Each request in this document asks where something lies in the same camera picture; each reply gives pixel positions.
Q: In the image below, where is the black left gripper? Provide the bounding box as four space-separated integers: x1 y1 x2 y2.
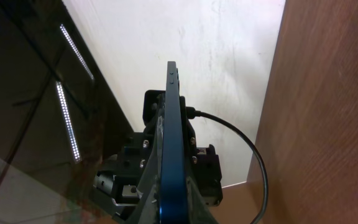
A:
93 119 224 218

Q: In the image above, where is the blue Galaxy smartphone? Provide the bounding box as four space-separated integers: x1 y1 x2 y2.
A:
160 61 189 224

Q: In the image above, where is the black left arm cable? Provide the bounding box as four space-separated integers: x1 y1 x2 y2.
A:
185 106 269 224

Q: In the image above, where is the black glass panel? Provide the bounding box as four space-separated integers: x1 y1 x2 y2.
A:
0 1 132 223

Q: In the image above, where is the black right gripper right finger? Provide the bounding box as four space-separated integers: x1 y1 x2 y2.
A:
186 177 218 224

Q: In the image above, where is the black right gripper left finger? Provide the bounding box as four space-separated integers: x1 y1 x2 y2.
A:
126 103 165 224

